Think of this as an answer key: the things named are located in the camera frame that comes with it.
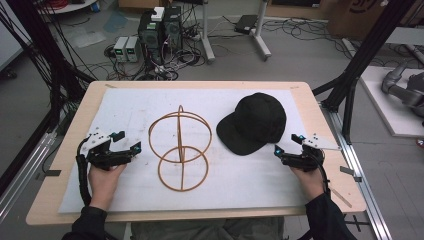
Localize person's grey trousers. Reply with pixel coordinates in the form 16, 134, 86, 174
130, 216, 285, 240

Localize black computer tower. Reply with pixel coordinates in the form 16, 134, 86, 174
162, 5, 184, 54
137, 9, 165, 66

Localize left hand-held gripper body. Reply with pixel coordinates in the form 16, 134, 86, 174
79, 127, 135, 172

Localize grey metal stand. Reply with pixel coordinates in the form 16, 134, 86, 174
199, 0, 273, 66

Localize orange wire hat stand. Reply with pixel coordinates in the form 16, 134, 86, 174
147, 104, 214, 193

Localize white foam mat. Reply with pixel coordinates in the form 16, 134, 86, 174
57, 87, 310, 215

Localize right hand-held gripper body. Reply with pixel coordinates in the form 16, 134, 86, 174
280, 133, 342, 173

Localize small white box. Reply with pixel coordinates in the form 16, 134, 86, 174
150, 6, 166, 23

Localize black metal frame post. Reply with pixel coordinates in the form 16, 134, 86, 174
311, 0, 408, 146

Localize black frame with cables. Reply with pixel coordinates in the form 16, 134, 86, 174
0, 0, 98, 198

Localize tangle of floor cables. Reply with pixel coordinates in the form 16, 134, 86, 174
83, 6, 241, 82

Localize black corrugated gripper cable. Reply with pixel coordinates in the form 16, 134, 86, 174
75, 137, 93, 207

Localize black baseball cap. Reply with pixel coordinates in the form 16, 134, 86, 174
215, 92, 288, 157

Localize person's right hand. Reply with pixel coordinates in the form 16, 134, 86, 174
289, 165, 330, 203

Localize person's left hand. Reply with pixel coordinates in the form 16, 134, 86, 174
87, 162, 128, 212

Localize white floor board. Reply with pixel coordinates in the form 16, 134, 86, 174
359, 65, 424, 139

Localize brown cardboard box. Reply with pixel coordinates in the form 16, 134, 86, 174
327, 0, 424, 42

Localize flat black box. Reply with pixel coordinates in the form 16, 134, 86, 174
233, 14, 260, 36

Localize grey tape strip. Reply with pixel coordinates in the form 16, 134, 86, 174
35, 169, 63, 182
339, 165, 363, 183

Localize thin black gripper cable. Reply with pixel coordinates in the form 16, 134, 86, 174
312, 153, 332, 198

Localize grey bench power supply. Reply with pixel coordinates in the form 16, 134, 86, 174
125, 35, 142, 64
112, 35, 130, 63

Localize aluminium rail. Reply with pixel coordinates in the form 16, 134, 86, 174
0, 130, 58, 224
319, 101, 394, 240

